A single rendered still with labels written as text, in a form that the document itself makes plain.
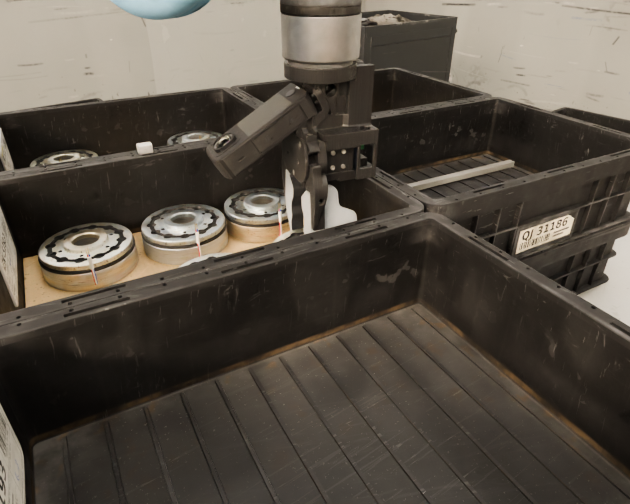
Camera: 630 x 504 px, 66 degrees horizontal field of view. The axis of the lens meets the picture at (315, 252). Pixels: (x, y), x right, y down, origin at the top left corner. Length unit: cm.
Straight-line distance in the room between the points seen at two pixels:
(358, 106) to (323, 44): 8
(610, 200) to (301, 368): 51
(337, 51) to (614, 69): 343
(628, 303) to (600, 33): 311
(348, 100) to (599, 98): 344
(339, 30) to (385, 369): 30
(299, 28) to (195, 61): 367
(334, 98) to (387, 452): 33
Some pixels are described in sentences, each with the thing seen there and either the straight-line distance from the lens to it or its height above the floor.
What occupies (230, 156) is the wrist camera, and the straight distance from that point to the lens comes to 48.
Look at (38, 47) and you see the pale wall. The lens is 376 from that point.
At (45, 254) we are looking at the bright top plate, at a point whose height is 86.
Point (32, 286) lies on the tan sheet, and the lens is 63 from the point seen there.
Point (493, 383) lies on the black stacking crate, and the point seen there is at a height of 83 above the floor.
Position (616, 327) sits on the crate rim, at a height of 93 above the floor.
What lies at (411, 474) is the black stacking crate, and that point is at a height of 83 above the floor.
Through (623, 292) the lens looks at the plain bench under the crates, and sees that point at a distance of 89.
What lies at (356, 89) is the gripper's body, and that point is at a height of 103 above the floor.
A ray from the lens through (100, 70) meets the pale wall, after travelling 387.
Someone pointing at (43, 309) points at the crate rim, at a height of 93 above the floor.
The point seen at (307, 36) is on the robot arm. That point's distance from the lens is 47.
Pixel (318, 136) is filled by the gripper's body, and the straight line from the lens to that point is 50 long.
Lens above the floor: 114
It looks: 31 degrees down
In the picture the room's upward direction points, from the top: straight up
